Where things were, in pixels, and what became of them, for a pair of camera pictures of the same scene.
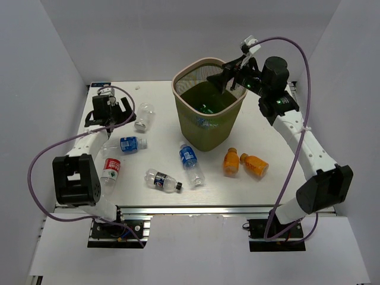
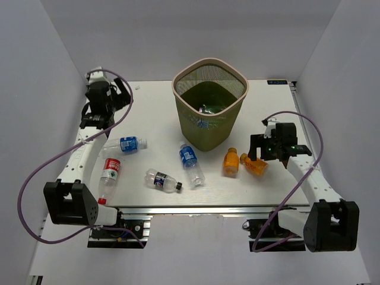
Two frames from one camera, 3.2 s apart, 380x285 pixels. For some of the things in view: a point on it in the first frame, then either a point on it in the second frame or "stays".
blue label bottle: x=125 y=145 stays
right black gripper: x=221 y=79 → x=258 y=141
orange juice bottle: x=231 y=162 stays
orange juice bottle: x=254 y=164 stays
